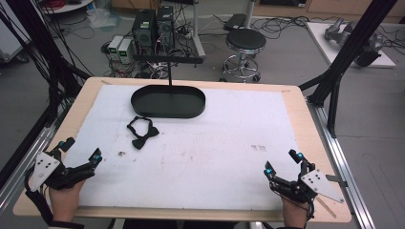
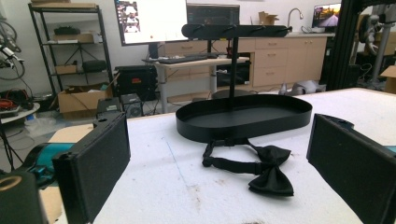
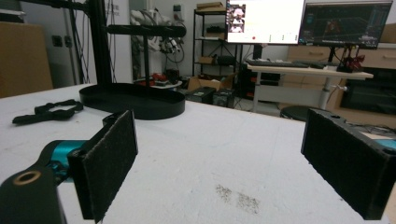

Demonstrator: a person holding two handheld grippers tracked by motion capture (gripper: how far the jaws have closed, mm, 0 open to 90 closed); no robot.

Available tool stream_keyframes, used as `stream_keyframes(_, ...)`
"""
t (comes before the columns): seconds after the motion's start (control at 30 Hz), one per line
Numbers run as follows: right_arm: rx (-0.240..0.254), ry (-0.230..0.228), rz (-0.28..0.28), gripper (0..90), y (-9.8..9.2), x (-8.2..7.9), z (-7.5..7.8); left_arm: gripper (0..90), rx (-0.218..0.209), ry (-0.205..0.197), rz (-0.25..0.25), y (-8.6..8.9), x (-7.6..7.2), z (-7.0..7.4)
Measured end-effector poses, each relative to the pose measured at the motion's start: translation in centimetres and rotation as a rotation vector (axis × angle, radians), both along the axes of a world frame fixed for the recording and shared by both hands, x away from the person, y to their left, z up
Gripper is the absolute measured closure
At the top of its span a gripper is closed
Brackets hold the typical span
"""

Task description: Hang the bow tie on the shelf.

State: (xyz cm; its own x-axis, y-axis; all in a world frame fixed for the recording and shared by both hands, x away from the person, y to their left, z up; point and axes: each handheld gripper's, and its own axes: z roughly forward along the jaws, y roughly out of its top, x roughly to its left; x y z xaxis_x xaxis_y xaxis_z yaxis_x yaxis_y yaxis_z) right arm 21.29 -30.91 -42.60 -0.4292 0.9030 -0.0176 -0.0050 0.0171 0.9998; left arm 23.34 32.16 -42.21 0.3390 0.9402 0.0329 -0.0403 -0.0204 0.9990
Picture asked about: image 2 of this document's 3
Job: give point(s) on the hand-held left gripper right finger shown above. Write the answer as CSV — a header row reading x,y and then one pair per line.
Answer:
x,y
351,165

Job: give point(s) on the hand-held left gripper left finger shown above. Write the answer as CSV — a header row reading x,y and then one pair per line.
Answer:
x,y
93,165

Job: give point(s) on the black bow tie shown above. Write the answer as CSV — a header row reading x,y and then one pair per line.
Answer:
x,y
264,168

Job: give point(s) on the black tray stand with hooks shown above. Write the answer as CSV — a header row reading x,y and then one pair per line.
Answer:
x,y
243,115

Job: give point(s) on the teal and black device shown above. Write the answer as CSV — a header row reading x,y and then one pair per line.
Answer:
x,y
43,158

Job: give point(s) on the open cardboard box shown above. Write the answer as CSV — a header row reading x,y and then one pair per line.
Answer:
x,y
81,99

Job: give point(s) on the black computer tower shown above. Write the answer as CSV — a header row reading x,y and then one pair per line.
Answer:
x,y
132,105

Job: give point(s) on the round white side table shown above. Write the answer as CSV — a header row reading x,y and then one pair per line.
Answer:
x,y
18,112

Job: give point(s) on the black equipment case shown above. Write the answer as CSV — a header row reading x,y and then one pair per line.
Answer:
x,y
135,81

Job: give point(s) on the black metal shelf rack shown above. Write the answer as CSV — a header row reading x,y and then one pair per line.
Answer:
x,y
71,46

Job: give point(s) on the grey metal stand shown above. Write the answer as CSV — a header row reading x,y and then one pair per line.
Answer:
x,y
380,46

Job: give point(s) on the wooden cabinet with drawers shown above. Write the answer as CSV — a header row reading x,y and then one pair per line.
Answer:
x,y
280,59

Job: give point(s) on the black keyboard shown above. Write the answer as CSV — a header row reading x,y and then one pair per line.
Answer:
x,y
183,59

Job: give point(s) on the white standing desk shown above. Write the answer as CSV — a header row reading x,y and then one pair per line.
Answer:
x,y
193,67

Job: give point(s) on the small monitor with road picture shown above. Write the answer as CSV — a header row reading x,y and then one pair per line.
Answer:
x,y
326,15

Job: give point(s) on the large computer monitor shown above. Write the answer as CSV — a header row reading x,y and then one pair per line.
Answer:
x,y
152,20

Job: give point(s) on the metal sink faucet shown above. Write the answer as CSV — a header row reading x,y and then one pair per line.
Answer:
x,y
294,15

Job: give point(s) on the small cardboard box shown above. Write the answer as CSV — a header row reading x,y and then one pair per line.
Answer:
x,y
267,18

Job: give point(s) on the dark computer monitor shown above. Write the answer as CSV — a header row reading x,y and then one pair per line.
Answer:
x,y
214,15

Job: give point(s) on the black metal frame post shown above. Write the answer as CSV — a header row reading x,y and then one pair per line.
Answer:
x,y
341,43

